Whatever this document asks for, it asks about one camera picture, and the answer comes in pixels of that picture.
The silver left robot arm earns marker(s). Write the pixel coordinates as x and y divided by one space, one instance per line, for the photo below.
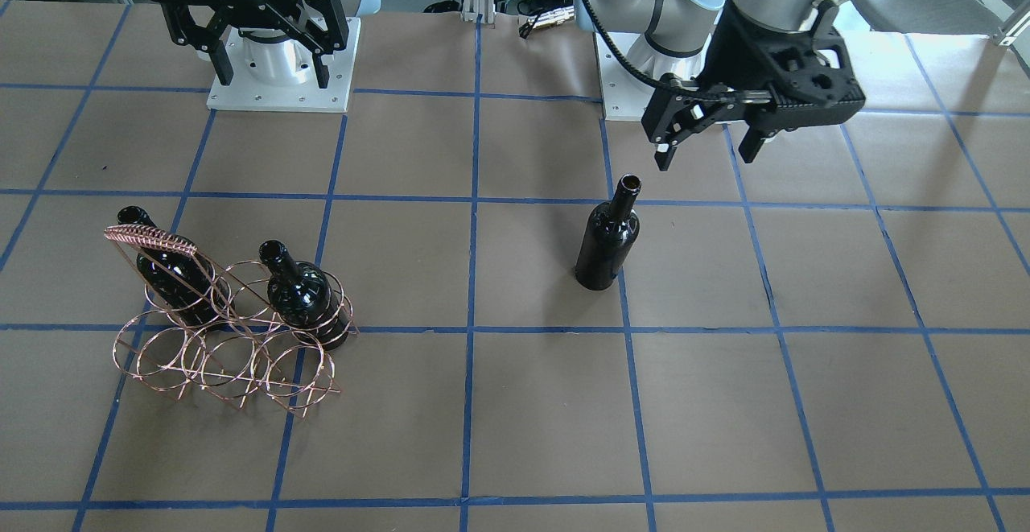
682 30

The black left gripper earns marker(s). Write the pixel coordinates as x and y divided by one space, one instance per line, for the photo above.
734 47

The dark bottle under basket handle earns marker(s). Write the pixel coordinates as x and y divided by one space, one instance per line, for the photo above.
184 284

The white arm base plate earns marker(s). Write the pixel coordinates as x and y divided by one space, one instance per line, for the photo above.
625 97
280 77

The dark wine bottle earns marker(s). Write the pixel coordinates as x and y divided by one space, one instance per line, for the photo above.
612 228

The copper wire wine basket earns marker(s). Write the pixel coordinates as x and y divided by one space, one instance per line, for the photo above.
252 355

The dark bottle at basket end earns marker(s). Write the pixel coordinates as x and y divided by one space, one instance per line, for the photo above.
301 294

